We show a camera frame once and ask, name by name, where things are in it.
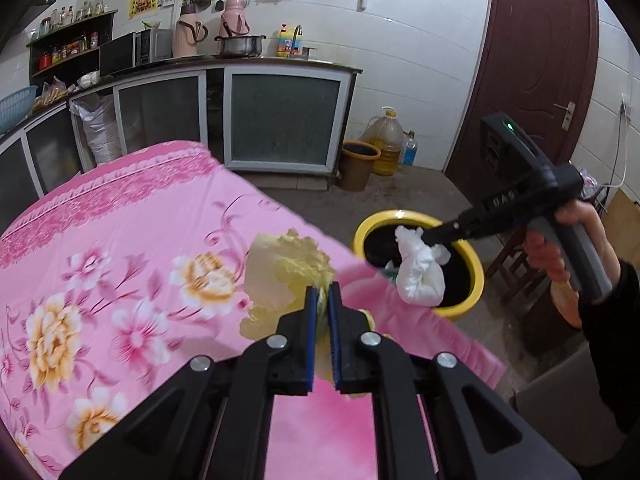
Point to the yellow cooking oil jug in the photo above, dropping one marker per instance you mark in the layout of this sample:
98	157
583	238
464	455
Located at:
387	145

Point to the clear bottle with blue label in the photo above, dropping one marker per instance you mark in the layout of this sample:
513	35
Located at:
409	152

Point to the yellow cabbage leaf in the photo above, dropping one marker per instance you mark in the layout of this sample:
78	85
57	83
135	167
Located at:
280	275

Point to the metal faucet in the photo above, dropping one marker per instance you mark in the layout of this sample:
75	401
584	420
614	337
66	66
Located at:
299	35

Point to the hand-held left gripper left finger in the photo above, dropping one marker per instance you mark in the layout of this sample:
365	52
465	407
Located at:
311	320

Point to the person's right hand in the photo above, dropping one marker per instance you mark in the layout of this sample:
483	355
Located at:
597	230

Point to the row of seasoning jars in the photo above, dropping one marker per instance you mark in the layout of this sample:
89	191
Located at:
67	51

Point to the white woven sack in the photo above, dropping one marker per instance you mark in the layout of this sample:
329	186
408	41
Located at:
100	130

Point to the brown wooden door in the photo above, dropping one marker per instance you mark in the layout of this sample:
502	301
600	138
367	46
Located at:
530	50

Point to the dark wall shelf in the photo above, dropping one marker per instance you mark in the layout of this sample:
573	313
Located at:
70	67

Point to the silver black microwave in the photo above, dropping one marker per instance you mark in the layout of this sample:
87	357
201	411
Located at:
150	47

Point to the green white milk carton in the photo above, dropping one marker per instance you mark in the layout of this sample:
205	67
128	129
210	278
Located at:
391	272

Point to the yellow trash bin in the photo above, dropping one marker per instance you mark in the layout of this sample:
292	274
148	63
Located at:
476	280

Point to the clear plastic food bag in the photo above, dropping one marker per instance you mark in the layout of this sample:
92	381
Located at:
50	94

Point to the wooden board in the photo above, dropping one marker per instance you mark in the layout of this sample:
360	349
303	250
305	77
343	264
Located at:
625	215

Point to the person's right forearm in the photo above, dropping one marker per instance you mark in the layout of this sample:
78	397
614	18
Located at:
615	350

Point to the row of glass bottles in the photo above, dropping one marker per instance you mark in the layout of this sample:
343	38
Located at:
70	15

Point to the blue plastic basket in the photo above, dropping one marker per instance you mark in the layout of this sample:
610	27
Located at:
17	107

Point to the kitchen cabinet with glass doors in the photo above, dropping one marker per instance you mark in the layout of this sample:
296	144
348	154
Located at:
285	110

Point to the steel cooking pot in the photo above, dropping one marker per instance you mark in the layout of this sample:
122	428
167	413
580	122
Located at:
240	46

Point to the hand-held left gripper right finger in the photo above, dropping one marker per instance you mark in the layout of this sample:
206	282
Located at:
334	330

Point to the brown plastic bucket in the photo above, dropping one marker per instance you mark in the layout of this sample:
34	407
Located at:
357	170

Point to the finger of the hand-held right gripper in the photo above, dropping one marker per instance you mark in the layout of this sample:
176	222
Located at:
452	223
452	234

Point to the salmon pink thermos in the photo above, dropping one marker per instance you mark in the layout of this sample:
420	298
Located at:
187	32

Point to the light pink thermos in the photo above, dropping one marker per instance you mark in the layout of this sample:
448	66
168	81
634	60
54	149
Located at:
234	15

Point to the pink floral tablecloth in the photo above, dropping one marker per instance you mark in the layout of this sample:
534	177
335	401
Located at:
150	220

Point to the yellow dish soap bottle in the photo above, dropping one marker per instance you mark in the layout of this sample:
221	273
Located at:
285	42

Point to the green bowl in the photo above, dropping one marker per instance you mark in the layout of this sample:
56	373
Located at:
151	25

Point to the dark wooden stool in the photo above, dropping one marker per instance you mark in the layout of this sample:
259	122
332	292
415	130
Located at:
510	270

